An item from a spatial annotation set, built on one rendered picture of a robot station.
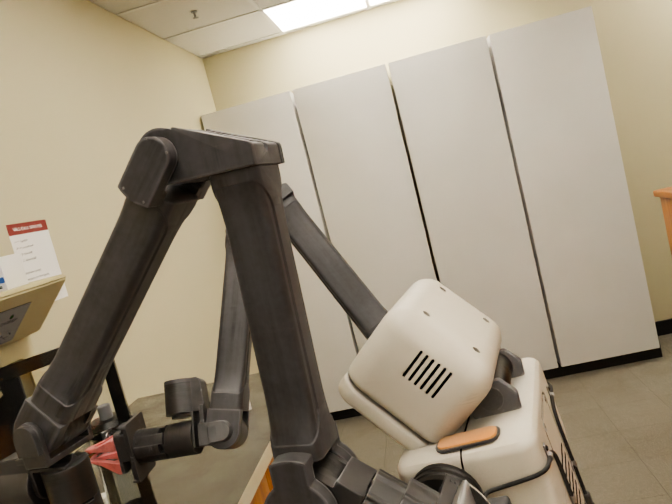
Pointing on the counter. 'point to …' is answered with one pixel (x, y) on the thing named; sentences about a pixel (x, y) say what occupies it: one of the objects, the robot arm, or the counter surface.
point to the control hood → (46, 289)
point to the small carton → (12, 272)
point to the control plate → (11, 321)
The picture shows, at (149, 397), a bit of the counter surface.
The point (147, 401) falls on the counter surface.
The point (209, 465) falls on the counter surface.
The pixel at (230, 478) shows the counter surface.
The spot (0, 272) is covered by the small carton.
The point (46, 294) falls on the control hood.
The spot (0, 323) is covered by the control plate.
